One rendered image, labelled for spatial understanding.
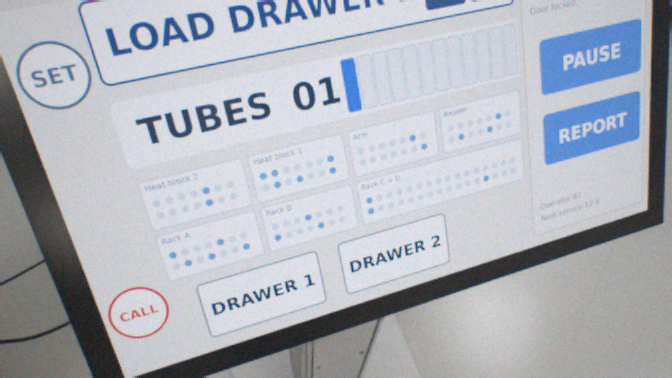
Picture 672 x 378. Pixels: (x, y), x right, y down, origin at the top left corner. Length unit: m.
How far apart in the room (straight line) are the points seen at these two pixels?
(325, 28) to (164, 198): 0.16
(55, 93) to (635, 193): 0.48
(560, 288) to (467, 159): 1.25
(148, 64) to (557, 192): 0.34
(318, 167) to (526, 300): 1.27
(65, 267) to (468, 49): 0.33
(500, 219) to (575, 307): 1.20
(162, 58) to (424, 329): 1.23
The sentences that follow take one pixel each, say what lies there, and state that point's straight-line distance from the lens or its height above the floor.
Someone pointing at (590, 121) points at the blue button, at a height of 1.05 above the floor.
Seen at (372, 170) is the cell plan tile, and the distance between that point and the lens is 0.39.
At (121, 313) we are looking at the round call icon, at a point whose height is 1.02.
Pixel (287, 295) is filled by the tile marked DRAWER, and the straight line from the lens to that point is 0.41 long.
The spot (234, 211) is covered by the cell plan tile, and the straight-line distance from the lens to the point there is 0.37.
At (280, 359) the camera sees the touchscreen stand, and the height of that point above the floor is 0.04.
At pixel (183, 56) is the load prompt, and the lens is 0.35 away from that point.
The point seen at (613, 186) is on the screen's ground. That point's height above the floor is 1.00.
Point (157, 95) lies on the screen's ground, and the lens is 0.36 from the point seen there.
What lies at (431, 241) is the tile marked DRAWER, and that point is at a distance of 0.43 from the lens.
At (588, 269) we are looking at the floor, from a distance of 1.72.
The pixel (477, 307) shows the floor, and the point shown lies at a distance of 1.54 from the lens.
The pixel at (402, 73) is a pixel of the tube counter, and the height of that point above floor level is 1.11.
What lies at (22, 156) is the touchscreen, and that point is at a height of 1.11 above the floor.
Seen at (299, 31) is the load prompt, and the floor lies 1.14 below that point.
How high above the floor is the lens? 1.38
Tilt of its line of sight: 57 degrees down
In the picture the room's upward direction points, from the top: 5 degrees clockwise
